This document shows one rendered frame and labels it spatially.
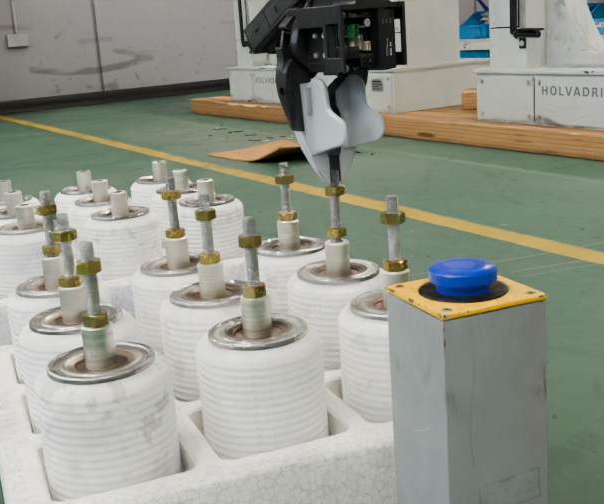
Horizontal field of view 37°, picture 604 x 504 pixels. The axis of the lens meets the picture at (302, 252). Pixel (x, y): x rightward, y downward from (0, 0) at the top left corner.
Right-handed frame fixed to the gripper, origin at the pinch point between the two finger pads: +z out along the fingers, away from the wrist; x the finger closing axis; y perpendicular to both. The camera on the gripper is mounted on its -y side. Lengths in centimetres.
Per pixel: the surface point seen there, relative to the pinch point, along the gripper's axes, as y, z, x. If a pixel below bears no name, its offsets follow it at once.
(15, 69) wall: -585, 4, 193
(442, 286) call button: 27.1, 2.9, -13.8
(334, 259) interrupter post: 1.3, 8.2, -1.0
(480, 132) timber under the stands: -158, 30, 198
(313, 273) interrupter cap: -0.4, 9.5, -2.2
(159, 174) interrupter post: -63, 9, 17
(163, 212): -51, 12, 10
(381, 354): 14.2, 12.2, -7.4
